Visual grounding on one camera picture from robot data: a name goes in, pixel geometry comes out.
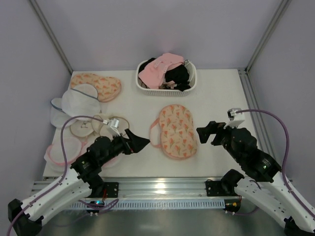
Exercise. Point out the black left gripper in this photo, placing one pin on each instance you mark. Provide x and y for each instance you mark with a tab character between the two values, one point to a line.
126	142

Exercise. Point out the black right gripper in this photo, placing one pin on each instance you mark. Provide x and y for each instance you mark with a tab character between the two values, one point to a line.
219	135

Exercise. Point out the tulip print laundry bag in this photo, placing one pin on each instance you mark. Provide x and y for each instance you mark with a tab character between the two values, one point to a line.
107	88
173	132

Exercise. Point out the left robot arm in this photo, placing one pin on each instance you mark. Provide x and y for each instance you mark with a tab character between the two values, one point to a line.
80	180

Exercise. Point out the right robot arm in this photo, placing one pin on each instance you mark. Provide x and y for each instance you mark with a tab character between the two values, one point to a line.
262	181

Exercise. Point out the cream round laundry bag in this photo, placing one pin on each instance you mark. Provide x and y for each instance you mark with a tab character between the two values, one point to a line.
92	129

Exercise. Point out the pink trimmed bra in basket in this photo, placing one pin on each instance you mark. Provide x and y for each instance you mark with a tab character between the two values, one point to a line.
168	85

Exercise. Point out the white mesh laundry bag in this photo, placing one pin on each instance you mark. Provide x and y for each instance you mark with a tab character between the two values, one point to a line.
82	101

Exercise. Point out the pink trimmed white laundry bag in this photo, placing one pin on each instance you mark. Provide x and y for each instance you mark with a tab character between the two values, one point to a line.
73	149

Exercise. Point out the white perforated plastic basket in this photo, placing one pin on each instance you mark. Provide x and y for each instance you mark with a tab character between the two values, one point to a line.
169	89

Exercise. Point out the black garment in basket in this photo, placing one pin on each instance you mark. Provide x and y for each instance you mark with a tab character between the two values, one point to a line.
179	75

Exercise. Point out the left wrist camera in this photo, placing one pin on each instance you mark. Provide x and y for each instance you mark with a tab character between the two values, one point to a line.
112	126

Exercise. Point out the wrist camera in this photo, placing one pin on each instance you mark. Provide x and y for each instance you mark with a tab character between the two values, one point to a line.
236	118
112	126

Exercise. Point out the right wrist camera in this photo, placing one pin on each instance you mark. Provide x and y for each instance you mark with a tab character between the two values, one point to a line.
236	118

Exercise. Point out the aluminium mounting rail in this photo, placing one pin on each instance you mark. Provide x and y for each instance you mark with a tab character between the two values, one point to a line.
159	187

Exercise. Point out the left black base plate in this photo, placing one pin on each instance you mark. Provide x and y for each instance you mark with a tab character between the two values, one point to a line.
109	190

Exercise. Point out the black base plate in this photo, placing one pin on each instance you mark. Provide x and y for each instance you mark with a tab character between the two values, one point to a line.
214	188
109	190

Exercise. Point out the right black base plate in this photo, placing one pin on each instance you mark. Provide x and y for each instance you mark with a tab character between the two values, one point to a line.
214	188

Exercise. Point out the slotted cable duct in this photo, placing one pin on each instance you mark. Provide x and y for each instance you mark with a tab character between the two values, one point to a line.
147	204

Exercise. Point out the right aluminium frame post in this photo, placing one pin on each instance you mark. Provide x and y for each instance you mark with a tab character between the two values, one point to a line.
272	25

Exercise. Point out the aluminium frame post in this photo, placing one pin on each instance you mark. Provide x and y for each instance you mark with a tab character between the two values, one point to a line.
272	25
46	26

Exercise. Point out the left aluminium frame post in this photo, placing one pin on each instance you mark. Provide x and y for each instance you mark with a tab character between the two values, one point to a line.
46	26

